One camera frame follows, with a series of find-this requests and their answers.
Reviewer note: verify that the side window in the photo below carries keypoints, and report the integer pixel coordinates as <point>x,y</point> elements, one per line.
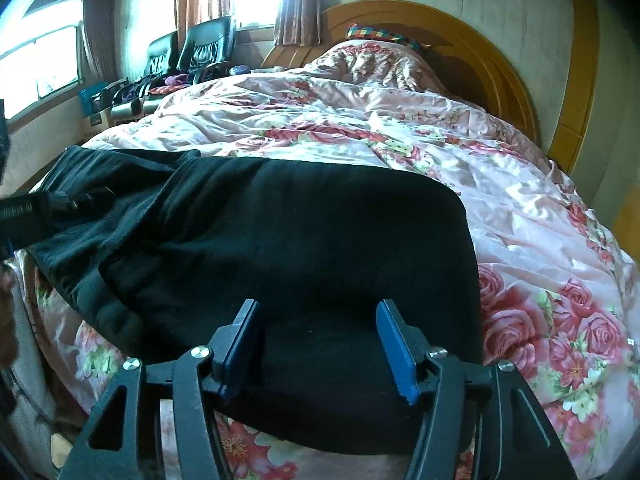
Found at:
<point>35,60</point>

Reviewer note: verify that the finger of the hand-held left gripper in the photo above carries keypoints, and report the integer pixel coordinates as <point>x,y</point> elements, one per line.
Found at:
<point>80,202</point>

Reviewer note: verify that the red cushion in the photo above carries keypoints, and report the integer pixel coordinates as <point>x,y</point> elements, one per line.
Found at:
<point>167,89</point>

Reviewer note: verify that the purple cloth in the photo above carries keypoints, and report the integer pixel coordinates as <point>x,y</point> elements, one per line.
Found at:
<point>176,79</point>

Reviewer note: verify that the wooden headboard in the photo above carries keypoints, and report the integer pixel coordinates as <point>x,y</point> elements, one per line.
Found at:
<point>475,45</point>

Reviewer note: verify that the light grey cloth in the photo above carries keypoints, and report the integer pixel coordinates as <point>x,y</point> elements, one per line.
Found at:
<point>32,385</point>

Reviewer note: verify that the person's left hand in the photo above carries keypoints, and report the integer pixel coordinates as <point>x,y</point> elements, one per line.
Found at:
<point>7,315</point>

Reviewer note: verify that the colourful checkered pillow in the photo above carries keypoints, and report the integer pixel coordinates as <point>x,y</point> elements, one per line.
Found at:
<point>380,34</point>

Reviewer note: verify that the black embroidered pants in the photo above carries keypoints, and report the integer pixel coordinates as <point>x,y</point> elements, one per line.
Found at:
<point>300,235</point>

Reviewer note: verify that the black leather armchair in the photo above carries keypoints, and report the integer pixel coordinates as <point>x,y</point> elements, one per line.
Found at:
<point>207,50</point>
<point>160,57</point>

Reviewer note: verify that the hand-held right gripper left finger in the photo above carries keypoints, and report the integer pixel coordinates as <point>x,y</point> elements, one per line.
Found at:
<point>240,355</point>

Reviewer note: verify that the bedside table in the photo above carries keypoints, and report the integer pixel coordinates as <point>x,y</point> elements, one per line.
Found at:
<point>260,69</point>

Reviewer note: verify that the blue and white cardboard box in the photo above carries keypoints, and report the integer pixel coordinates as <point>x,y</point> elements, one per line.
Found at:
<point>95,102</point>

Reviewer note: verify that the yellow wooden side panel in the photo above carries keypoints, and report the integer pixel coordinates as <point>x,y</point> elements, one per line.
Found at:
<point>575,85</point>

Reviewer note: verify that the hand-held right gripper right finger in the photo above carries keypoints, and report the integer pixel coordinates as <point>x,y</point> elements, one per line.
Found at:
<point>395,355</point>

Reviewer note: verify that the pink floral quilt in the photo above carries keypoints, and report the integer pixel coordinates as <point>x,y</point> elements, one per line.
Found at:
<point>525,210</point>

